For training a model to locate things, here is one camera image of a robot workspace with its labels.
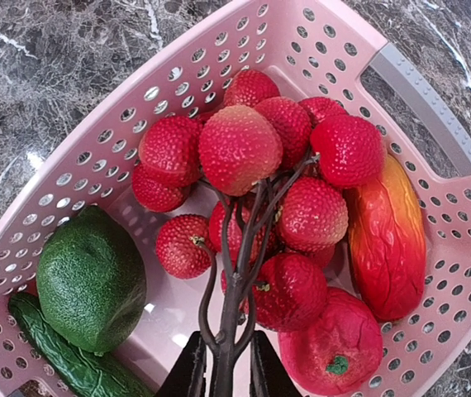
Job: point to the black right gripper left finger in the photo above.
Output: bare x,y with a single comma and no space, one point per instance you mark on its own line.
190,368

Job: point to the red lychee bunch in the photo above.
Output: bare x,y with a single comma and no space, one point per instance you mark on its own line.
278,178

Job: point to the green cucumber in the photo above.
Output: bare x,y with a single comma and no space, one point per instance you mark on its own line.
83,372

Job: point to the pink perforated plastic basket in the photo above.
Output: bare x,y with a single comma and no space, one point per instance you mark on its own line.
307,48

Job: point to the red orange mango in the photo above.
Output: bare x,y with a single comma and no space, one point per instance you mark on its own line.
387,241

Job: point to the green lime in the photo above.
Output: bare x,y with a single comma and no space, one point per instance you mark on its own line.
91,282

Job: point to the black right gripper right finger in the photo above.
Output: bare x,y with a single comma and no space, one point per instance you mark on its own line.
267,375

